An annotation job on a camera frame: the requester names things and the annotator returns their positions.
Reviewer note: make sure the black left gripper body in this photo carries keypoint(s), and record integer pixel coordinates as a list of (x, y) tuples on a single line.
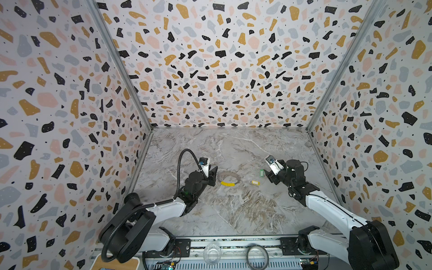
[(212, 174)]

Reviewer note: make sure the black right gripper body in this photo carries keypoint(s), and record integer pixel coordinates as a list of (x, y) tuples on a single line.
[(273, 175)]

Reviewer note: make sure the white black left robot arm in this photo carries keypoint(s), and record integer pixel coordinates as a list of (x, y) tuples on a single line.
[(135, 227)]

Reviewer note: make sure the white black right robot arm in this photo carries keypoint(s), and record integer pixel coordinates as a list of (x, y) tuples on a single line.
[(363, 244)]

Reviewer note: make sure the clear glass bowl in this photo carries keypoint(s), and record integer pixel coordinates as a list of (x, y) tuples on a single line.
[(212, 254)]

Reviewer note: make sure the wooden tray white rim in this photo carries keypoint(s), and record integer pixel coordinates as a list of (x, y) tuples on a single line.
[(132, 264)]

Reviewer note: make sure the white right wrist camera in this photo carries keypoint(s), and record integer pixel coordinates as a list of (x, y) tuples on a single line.
[(274, 164)]

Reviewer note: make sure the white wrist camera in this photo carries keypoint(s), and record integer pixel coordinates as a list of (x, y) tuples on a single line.
[(274, 164), (204, 165)]

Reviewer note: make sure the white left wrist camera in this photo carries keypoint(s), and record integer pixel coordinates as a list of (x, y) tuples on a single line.
[(204, 165)]

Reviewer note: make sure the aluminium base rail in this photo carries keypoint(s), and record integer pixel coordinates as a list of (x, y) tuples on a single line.
[(279, 248)]

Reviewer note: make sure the aluminium corner post right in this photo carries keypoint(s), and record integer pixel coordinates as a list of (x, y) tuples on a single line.
[(372, 13)]

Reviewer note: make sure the aluminium corner post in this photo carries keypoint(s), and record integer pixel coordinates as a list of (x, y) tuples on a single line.
[(108, 41), (372, 13)]

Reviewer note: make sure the aluminium corner post left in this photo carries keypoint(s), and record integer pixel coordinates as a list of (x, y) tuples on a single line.
[(108, 41)]

